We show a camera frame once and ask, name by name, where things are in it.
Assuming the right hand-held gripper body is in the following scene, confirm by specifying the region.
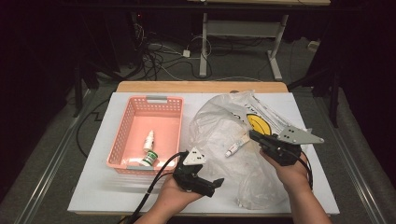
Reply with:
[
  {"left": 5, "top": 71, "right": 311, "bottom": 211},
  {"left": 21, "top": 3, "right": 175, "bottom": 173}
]
[{"left": 261, "top": 125, "right": 325, "bottom": 167}]

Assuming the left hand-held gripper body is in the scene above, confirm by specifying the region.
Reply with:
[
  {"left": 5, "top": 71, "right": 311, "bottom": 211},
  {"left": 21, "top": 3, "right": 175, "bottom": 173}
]
[{"left": 173, "top": 147, "right": 218, "bottom": 198}]

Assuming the clear smiley plastic bag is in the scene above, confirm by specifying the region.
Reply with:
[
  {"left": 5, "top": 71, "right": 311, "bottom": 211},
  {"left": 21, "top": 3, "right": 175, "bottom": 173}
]
[{"left": 186, "top": 90, "right": 312, "bottom": 211}]

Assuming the small green-capped bottle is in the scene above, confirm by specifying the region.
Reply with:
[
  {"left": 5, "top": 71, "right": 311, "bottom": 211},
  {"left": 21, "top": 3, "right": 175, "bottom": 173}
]
[{"left": 138, "top": 149, "right": 160, "bottom": 168}]

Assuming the white dropper bottle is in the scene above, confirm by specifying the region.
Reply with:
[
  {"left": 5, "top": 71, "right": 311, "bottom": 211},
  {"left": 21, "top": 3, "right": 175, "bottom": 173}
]
[{"left": 142, "top": 130, "right": 156, "bottom": 153}]

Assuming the pink plastic basket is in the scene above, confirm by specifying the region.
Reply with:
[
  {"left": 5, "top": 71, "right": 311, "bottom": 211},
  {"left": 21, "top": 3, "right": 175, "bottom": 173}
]
[{"left": 106, "top": 95, "right": 185, "bottom": 176}]

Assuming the person's left hand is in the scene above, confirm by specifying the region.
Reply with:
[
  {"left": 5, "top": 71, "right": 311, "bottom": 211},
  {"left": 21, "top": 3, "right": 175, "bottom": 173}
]
[{"left": 154, "top": 176, "right": 204, "bottom": 217}]

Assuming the person's right hand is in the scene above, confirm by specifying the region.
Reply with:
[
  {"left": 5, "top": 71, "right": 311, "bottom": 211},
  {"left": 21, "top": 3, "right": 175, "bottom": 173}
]
[{"left": 260, "top": 149, "right": 313, "bottom": 193}]

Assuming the black metal stand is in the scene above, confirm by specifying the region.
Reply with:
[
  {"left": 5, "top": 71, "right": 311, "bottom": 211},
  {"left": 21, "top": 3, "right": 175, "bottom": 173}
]
[
  {"left": 288, "top": 66, "right": 341, "bottom": 129},
  {"left": 73, "top": 62, "right": 101, "bottom": 118}
]

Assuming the white foam board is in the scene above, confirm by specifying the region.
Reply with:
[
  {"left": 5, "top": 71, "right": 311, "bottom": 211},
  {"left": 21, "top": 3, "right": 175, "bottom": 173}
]
[{"left": 67, "top": 91, "right": 340, "bottom": 216}]

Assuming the white-legged desk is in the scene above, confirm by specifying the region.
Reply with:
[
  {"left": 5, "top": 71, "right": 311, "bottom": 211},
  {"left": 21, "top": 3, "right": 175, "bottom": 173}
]
[{"left": 186, "top": 0, "right": 331, "bottom": 81}]

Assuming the dark equipment box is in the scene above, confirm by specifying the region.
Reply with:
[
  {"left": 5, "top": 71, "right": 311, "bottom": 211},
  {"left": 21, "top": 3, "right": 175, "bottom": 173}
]
[{"left": 102, "top": 10, "right": 146, "bottom": 68}]

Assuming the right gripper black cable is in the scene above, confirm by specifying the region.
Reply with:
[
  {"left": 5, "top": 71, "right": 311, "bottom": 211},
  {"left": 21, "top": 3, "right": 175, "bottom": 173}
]
[{"left": 293, "top": 150, "right": 314, "bottom": 190}]

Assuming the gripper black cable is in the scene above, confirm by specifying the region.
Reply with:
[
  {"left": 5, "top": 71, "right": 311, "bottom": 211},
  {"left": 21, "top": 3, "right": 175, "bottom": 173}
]
[
  {"left": 293, "top": 150, "right": 314, "bottom": 190},
  {"left": 120, "top": 151, "right": 188, "bottom": 224}
]

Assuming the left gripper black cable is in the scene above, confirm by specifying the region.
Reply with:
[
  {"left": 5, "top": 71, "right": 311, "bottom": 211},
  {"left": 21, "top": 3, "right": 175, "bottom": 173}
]
[{"left": 120, "top": 151, "right": 188, "bottom": 224}]

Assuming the metal floor rail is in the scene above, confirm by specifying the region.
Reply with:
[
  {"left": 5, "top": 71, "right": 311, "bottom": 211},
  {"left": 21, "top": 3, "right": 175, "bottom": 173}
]
[
  {"left": 15, "top": 90, "right": 94, "bottom": 224},
  {"left": 314, "top": 96, "right": 389, "bottom": 224}
]

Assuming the black floor cable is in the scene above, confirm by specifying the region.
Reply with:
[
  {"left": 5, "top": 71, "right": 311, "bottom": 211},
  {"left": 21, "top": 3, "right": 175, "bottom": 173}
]
[{"left": 76, "top": 97, "right": 111, "bottom": 159}]

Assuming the tangle of black cables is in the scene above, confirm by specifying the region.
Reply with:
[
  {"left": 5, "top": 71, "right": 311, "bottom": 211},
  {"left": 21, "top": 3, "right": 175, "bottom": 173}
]
[{"left": 130, "top": 18, "right": 216, "bottom": 82}]

